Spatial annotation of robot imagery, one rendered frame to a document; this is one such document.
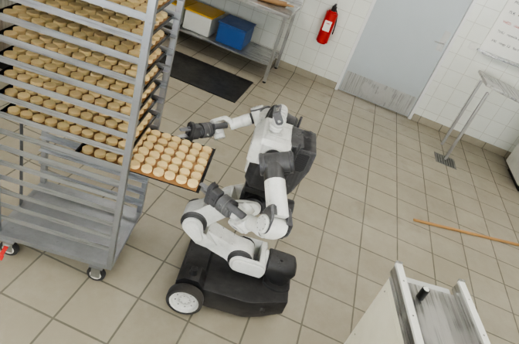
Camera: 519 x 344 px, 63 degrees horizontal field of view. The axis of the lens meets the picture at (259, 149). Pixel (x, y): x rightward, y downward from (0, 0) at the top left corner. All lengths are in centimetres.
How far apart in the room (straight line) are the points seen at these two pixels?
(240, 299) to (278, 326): 32
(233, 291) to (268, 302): 20
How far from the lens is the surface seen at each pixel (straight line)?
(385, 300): 195
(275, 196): 173
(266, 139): 192
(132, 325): 245
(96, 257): 251
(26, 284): 261
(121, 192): 210
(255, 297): 249
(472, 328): 198
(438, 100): 605
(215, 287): 246
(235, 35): 542
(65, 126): 212
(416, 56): 588
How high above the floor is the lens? 205
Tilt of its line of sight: 31 degrees down
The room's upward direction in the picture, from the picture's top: 20 degrees clockwise
